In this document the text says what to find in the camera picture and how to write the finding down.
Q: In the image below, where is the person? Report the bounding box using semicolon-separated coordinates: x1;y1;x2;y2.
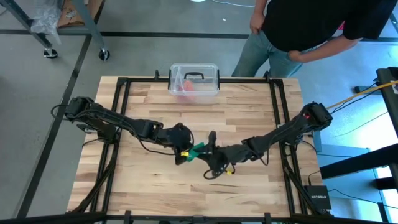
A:
231;0;398;78

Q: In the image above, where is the black Netgear network switch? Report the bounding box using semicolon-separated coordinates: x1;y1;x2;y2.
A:
303;185;332;211

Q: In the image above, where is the crumpled clear plastic wrap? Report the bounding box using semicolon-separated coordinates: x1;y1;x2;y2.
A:
30;4;63;44

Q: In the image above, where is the yellow cable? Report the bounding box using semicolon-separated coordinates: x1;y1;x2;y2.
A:
326;80;398;110

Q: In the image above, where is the brown cardboard sheet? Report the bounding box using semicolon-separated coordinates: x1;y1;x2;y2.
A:
57;0;105;28

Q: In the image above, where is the white floor cable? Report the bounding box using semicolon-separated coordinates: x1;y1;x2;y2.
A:
213;0;256;7

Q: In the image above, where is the orange bandage roll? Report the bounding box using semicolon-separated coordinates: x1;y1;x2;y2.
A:
182;80;197;93

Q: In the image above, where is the black metal table frame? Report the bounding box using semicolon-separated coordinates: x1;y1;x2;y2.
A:
67;70;335;224

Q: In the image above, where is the green elastic bandage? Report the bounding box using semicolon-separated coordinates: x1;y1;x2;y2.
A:
185;142;206;163

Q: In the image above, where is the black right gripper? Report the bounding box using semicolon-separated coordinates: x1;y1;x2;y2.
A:
201;130;249;175

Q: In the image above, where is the black metal beam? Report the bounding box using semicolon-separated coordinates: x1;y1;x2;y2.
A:
320;144;398;180

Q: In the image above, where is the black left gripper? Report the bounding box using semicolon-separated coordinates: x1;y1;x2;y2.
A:
161;123;195;166

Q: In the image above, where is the grey metal rolling cart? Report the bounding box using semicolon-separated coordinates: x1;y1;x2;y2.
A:
0;0;111;62

